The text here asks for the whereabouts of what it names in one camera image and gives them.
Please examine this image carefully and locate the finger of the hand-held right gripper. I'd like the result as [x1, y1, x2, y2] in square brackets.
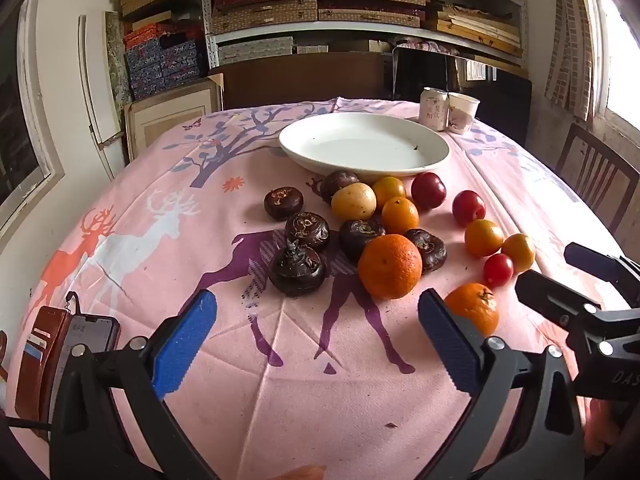
[515, 270, 602, 341]
[564, 242, 640, 306]

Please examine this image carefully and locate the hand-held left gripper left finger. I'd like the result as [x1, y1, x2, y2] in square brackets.
[50, 289, 221, 480]

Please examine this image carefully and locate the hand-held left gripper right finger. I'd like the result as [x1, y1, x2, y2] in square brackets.
[417, 287, 586, 480]

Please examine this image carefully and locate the small orange kumquat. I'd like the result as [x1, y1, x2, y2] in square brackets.
[381, 196, 420, 235]
[501, 233, 537, 274]
[464, 219, 505, 258]
[372, 176, 407, 210]

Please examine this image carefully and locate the red cherry tomato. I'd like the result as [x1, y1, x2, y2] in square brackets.
[483, 253, 515, 288]

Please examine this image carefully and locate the small red plum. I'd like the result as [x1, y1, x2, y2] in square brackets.
[452, 190, 487, 227]

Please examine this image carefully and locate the dark water chestnut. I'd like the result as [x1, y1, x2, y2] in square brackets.
[268, 240, 328, 297]
[320, 170, 361, 205]
[285, 212, 331, 251]
[339, 219, 387, 264]
[264, 186, 304, 221]
[404, 228, 448, 276]

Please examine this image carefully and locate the large red plum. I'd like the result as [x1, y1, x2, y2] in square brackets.
[411, 172, 448, 211]

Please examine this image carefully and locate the yellow plum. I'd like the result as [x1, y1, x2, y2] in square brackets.
[331, 182, 377, 221]

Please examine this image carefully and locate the white oval plate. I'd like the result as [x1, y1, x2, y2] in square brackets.
[278, 112, 451, 178]

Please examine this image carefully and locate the mandarin with stem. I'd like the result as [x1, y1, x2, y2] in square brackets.
[444, 283, 500, 337]

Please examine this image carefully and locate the dark wooden chair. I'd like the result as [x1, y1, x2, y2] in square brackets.
[555, 122, 640, 235]

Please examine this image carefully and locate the large orange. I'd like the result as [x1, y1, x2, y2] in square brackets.
[357, 234, 423, 300]

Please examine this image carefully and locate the black smartphone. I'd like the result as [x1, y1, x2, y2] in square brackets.
[47, 314, 122, 428]

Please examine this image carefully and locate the pink deer print tablecloth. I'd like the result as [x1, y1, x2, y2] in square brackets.
[5, 97, 636, 480]

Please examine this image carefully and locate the brown leather wallet case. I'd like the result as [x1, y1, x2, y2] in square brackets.
[14, 305, 73, 423]

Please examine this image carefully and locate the black cabinet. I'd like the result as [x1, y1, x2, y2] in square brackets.
[391, 46, 532, 147]

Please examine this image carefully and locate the white paper cup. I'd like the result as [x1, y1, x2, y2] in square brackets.
[446, 92, 481, 134]

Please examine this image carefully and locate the bright window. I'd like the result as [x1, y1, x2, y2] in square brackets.
[592, 0, 640, 128]

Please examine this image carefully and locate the white drink can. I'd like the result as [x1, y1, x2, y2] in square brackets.
[418, 87, 450, 132]

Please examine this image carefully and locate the brick pattern curtain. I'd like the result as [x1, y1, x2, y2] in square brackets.
[544, 0, 602, 122]

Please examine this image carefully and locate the white leaning board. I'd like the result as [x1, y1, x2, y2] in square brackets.
[77, 14, 127, 182]

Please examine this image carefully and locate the stack of light wooden boxes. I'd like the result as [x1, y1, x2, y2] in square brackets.
[434, 2, 525, 57]

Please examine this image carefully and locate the stack of blue patterned boxes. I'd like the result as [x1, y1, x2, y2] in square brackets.
[124, 24, 208, 102]

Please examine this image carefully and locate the brown wooden cabinet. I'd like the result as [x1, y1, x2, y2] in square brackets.
[220, 51, 396, 111]

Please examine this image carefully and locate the white metal shelf rack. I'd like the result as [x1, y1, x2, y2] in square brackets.
[199, 0, 531, 70]

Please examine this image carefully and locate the black cable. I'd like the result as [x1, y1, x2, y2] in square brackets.
[0, 407, 53, 433]

